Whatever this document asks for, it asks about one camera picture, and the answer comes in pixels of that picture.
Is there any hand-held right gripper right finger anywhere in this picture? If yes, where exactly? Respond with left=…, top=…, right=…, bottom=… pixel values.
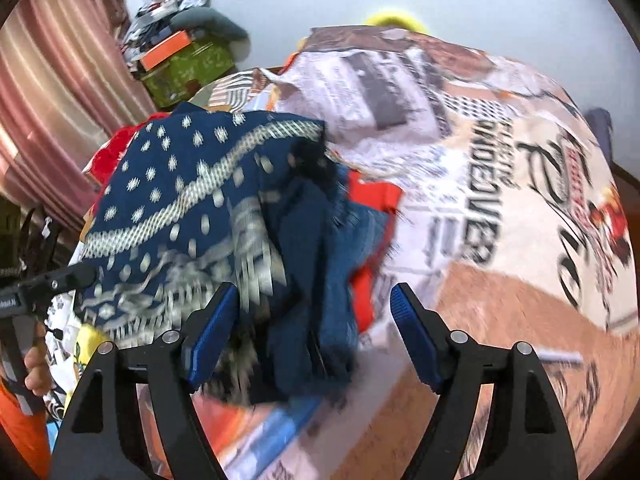
left=390, top=282, right=579, bottom=480

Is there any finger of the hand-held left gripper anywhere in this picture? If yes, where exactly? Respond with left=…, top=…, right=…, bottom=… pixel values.
left=20, top=262, right=99, bottom=297

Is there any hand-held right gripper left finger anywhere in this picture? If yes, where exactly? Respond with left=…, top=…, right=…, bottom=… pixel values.
left=50, top=282, right=239, bottom=480

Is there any navy white patterned garment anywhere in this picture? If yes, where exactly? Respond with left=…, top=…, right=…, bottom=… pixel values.
left=80, top=102, right=361, bottom=407

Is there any person's left hand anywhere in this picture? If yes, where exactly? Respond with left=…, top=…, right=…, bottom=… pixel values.
left=24, top=322, right=57, bottom=397

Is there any folded blue denim garment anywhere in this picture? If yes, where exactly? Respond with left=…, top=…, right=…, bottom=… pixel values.
left=265, top=170, right=397, bottom=397

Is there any red cloth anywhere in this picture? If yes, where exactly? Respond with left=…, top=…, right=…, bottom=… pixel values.
left=90, top=115, right=405, bottom=333

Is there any printed bedsheet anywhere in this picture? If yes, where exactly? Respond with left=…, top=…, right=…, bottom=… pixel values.
left=45, top=25, right=632, bottom=480

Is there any pink striped curtain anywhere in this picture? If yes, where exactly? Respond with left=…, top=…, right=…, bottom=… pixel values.
left=0, top=0, right=160, bottom=233

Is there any orange box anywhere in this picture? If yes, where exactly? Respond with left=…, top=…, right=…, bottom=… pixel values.
left=139, top=30, right=193, bottom=72

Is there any grey blue hanging cloth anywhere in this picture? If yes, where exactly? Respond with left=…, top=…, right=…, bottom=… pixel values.
left=585, top=107, right=619, bottom=167

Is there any grey green cloth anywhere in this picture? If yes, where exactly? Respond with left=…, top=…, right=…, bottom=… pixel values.
left=170, top=7, right=251, bottom=58

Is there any yellow round object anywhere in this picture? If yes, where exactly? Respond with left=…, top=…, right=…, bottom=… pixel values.
left=365, top=7, right=429, bottom=31

